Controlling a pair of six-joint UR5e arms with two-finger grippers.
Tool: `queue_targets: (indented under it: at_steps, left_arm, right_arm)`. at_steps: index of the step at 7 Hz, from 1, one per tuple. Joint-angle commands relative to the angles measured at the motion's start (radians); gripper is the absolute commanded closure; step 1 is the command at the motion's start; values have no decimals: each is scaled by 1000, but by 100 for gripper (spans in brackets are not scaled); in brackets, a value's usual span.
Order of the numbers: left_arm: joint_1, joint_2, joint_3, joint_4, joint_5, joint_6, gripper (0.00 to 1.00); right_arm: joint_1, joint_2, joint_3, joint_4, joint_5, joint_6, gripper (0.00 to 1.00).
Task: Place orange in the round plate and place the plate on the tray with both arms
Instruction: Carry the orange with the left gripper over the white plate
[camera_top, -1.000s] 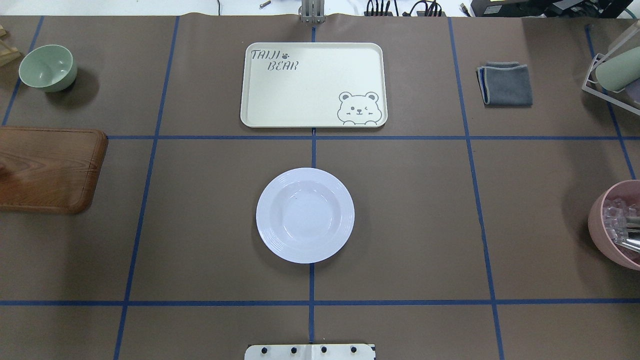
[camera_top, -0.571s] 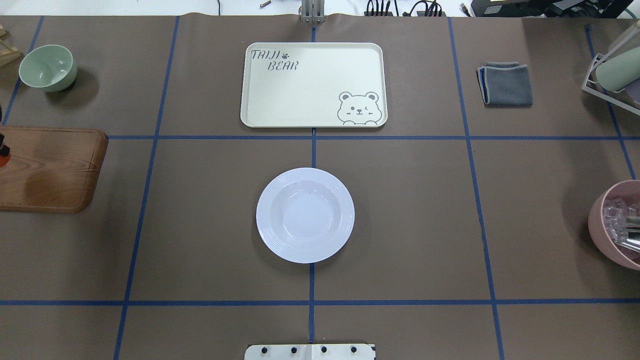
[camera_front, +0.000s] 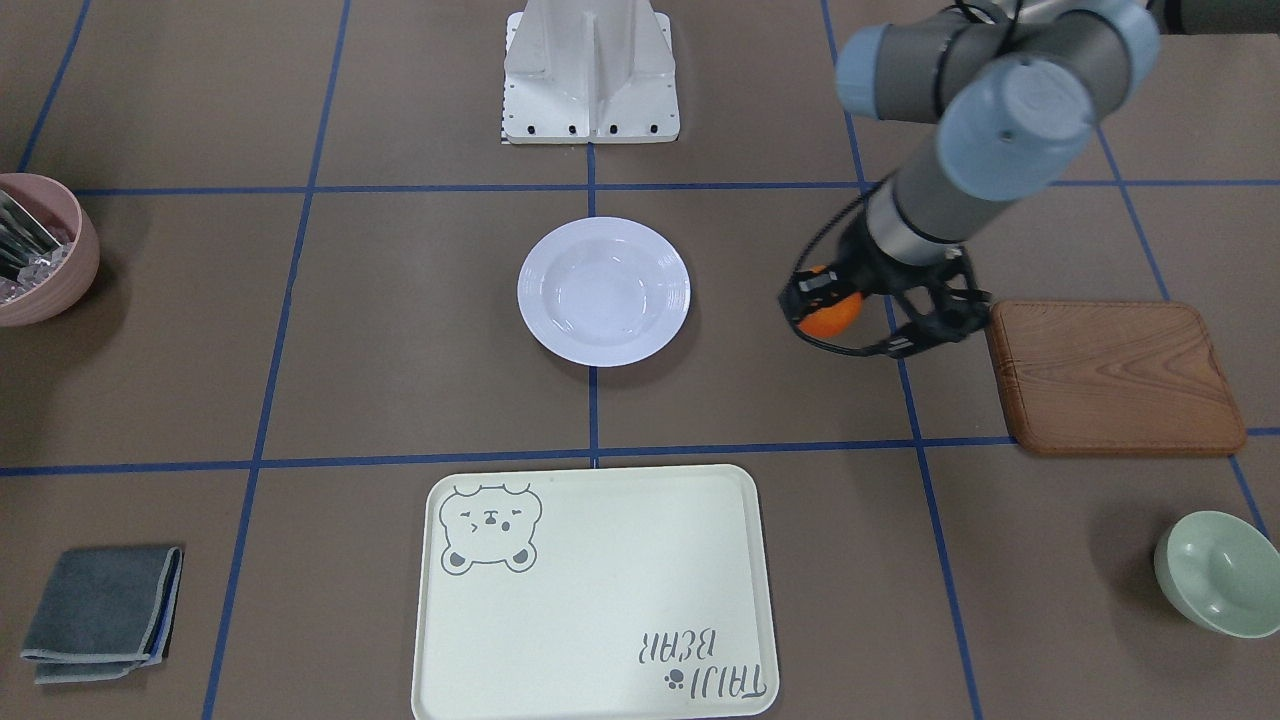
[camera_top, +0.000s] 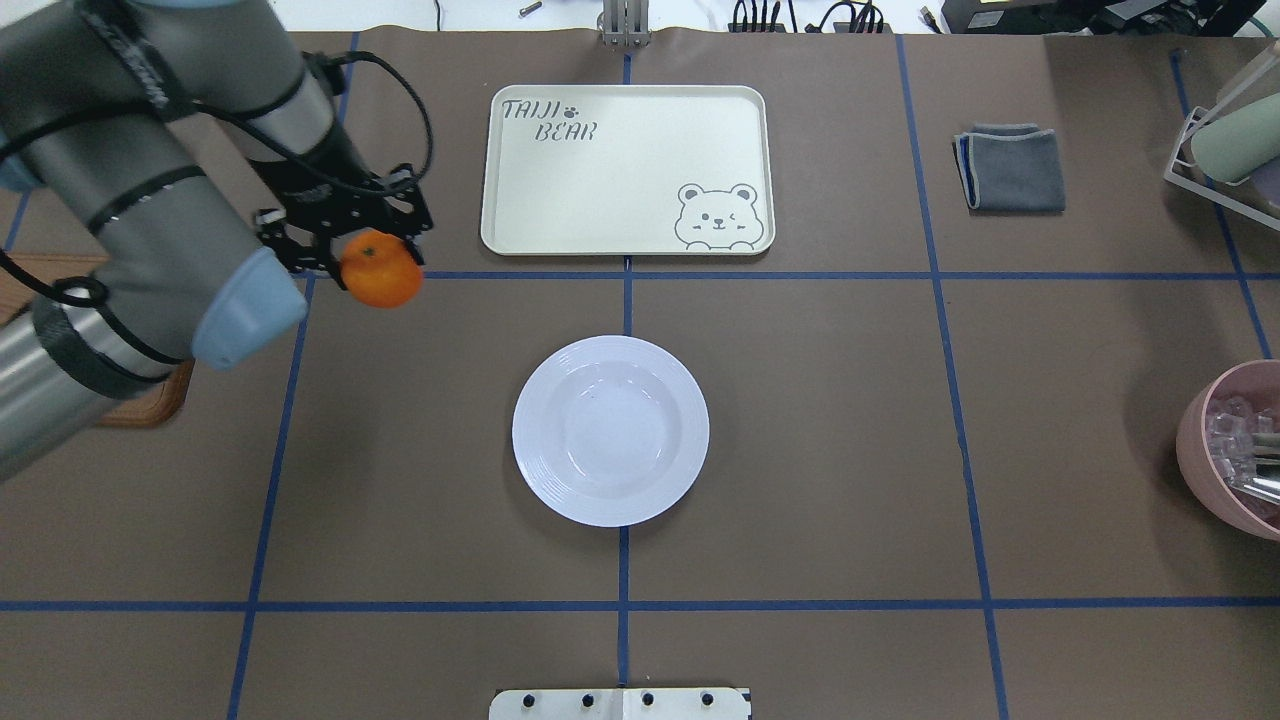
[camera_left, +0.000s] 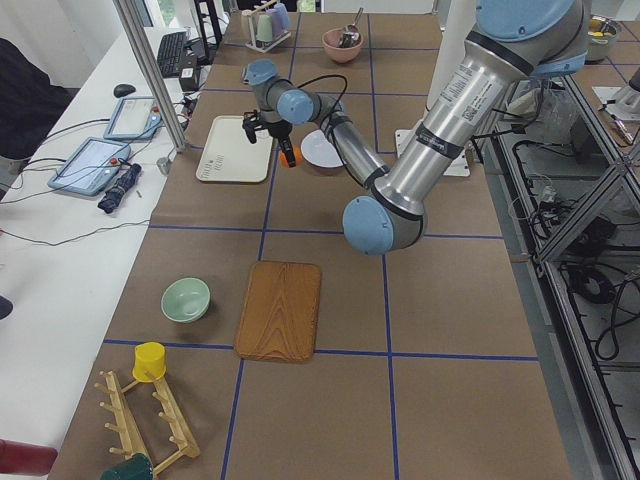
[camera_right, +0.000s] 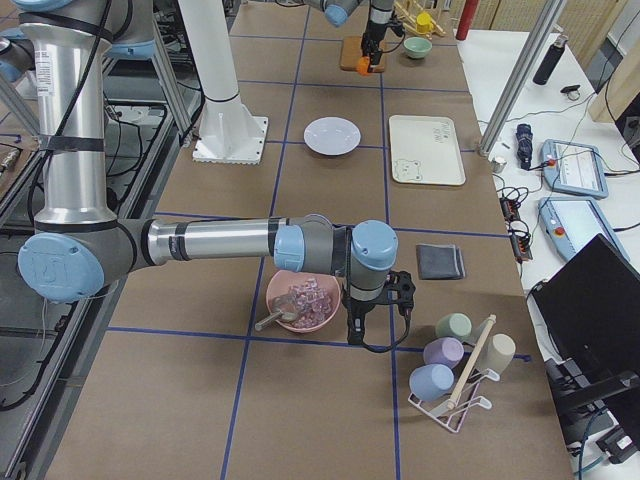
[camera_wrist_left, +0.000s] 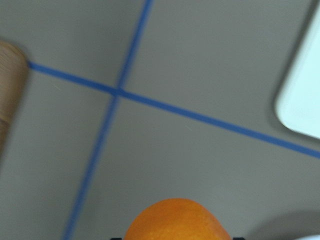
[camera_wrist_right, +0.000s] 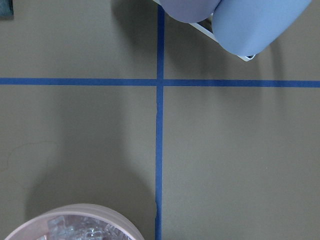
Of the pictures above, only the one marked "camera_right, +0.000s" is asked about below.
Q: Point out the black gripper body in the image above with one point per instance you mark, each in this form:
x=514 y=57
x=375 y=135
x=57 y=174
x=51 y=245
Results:
x=374 y=31
x=359 y=308

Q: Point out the orange fruit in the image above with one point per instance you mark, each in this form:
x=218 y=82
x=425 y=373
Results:
x=364 y=66

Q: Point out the white plate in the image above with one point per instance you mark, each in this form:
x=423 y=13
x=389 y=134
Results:
x=332 y=136

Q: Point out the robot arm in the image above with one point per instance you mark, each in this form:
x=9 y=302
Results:
x=381 y=17
x=80 y=245

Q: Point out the cream bear tray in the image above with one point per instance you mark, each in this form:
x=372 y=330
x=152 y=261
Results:
x=425 y=151

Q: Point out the wooden cutting board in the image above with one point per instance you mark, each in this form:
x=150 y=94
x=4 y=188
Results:
x=351 y=52

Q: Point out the grey folded cloth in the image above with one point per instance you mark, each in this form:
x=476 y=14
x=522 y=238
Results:
x=440 y=262

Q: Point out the green bowl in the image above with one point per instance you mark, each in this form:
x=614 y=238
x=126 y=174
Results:
x=417 y=47

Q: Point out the yellow cup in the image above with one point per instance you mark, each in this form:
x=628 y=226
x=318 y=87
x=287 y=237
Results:
x=424 y=23

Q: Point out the green plastic cup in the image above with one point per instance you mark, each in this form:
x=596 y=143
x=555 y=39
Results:
x=456 y=325

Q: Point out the purple plastic cup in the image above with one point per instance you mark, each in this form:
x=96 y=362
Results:
x=447 y=351

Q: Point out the pink bowl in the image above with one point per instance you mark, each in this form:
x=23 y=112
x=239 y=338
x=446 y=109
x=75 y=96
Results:
x=282 y=280

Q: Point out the clear ice cubes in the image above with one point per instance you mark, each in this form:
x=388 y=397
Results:
x=314 y=302

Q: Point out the blue plastic cup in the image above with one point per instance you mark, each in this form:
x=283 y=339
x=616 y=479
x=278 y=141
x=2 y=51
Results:
x=430 y=382

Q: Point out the red fire extinguisher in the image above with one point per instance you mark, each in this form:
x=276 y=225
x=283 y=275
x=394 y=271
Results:
x=466 y=19

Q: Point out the metal scoop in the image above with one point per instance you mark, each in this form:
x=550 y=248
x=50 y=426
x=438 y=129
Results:
x=283 y=308

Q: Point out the beige plastic cup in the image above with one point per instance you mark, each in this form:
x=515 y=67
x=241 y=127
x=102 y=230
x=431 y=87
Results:
x=497 y=354

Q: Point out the folded black umbrella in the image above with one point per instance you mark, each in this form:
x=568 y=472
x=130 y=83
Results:
x=524 y=138

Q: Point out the black water bottle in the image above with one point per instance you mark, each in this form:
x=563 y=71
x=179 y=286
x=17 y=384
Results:
x=550 y=60

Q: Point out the lower teach pendant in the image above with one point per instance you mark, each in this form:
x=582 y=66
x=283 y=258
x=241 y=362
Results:
x=571 y=223

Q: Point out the teach pendant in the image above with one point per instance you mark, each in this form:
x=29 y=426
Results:
x=573 y=168
x=571 y=223

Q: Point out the black laptop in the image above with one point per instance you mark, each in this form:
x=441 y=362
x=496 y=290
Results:
x=590 y=308

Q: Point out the upper teach pendant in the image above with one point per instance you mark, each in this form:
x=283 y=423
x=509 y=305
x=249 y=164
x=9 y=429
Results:
x=573 y=168

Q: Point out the wooden rack handle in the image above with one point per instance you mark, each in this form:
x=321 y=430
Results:
x=454 y=398

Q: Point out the white wire cup rack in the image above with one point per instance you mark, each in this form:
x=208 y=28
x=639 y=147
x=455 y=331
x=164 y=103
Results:
x=452 y=419

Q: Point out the aluminium frame post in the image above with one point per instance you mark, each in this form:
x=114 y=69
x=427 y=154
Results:
x=533 y=45

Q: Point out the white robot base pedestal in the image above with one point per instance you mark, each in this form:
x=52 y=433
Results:
x=228 y=132

